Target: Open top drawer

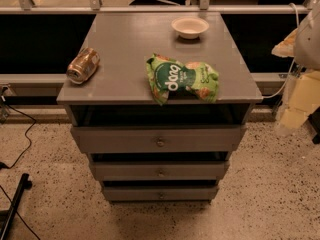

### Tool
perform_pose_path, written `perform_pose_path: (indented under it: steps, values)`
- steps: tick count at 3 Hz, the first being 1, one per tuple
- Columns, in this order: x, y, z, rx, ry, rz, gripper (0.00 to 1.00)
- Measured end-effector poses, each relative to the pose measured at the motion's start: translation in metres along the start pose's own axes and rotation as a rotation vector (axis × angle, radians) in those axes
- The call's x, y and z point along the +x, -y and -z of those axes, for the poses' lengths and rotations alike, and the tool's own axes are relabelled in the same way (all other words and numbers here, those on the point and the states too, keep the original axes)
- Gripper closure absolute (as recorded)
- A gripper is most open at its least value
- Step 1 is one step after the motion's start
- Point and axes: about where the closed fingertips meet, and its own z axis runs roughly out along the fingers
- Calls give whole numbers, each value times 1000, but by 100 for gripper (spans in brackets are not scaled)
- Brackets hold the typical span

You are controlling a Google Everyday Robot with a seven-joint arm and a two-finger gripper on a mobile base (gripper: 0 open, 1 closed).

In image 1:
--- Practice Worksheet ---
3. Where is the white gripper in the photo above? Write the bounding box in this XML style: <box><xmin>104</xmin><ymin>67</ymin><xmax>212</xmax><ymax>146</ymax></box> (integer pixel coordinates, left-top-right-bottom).
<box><xmin>271</xmin><ymin>29</ymin><xmax>320</xmax><ymax>134</ymax></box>

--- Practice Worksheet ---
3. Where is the grey top drawer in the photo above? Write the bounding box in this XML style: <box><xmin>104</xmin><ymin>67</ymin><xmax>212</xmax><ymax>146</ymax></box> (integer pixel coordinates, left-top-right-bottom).
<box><xmin>71</xmin><ymin>125</ymin><xmax>246</xmax><ymax>154</ymax></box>

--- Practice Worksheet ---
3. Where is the grey drawer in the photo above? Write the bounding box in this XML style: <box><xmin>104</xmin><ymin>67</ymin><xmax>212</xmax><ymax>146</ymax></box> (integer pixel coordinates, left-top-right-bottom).
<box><xmin>71</xmin><ymin>125</ymin><xmax>246</xmax><ymax>154</ymax></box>
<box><xmin>102</xmin><ymin>186</ymin><xmax>218</xmax><ymax>202</ymax></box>
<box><xmin>89</xmin><ymin>161</ymin><xmax>230</xmax><ymax>181</ymax></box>

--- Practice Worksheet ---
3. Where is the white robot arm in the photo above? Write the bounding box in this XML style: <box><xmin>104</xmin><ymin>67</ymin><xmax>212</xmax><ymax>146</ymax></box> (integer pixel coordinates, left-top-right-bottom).
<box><xmin>271</xmin><ymin>2</ymin><xmax>320</xmax><ymax>136</ymax></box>

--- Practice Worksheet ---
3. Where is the grey drawer cabinet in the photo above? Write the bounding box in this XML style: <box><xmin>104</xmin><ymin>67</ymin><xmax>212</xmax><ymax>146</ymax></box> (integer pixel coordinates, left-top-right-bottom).
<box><xmin>57</xmin><ymin>12</ymin><xmax>262</xmax><ymax>190</ymax></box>

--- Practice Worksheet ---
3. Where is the grey middle drawer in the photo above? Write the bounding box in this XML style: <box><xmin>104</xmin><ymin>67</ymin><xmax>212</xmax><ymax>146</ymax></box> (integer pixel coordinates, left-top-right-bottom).
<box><xmin>89</xmin><ymin>161</ymin><xmax>230</xmax><ymax>181</ymax></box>

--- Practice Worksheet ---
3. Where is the grey bottom drawer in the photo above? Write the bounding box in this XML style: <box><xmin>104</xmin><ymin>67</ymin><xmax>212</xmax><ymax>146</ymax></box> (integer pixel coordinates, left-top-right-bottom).
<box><xmin>102</xmin><ymin>186</ymin><xmax>218</xmax><ymax>202</ymax></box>

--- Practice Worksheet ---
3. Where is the green dang chip bag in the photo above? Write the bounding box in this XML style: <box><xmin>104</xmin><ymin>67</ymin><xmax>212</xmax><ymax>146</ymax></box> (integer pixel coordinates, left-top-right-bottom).
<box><xmin>146</xmin><ymin>54</ymin><xmax>219</xmax><ymax>105</ymax></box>

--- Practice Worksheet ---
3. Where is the white paper bowl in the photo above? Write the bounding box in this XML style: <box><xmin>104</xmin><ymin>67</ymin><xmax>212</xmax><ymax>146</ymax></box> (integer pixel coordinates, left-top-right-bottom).
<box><xmin>171</xmin><ymin>16</ymin><xmax>209</xmax><ymax>39</ymax></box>

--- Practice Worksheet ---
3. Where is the brown soda can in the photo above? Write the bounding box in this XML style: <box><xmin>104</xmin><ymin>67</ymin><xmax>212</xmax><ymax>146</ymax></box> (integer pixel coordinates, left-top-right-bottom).
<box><xmin>66</xmin><ymin>47</ymin><xmax>100</xmax><ymax>84</ymax></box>

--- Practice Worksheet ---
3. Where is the black stand leg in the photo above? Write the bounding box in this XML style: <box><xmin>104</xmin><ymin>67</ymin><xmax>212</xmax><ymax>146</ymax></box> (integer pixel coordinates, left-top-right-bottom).
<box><xmin>0</xmin><ymin>173</ymin><xmax>32</xmax><ymax>240</ymax></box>

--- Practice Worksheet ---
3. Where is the white cable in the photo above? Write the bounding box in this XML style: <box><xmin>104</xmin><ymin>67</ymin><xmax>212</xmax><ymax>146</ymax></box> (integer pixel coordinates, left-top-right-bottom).
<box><xmin>262</xmin><ymin>2</ymin><xmax>301</xmax><ymax>100</ymax></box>

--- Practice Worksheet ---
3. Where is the metal railing frame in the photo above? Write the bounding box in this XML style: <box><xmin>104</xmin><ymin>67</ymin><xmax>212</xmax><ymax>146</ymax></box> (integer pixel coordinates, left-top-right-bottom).
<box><xmin>0</xmin><ymin>0</ymin><xmax>320</xmax><ymax>97</ymax></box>

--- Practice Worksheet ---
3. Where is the black floor cable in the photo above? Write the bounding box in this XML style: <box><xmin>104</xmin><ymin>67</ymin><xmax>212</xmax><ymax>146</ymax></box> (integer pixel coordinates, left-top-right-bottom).
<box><xmin>0</xmin><ymin>95</ymin><xmax>38</xmax><ymax>170</ymax></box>

